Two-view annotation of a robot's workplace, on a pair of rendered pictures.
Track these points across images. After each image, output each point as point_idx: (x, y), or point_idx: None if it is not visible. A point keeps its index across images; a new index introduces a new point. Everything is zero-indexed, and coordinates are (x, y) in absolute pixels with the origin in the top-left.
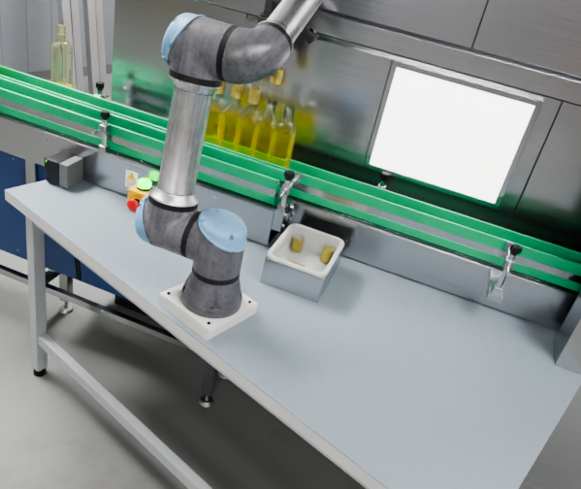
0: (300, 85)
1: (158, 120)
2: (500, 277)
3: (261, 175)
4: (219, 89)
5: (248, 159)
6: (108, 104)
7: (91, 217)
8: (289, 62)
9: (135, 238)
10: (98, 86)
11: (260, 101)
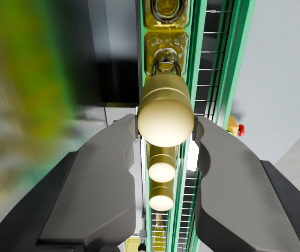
0: (13, 30)
1: (149, 187)
2: None
3: (254, 5)
4: (171, 182)
5: (200, 53)
6: (150, 227)
7: (254, 145)
8: None
9: (274, 104)
10: (145, 248)
11: (80, 113)
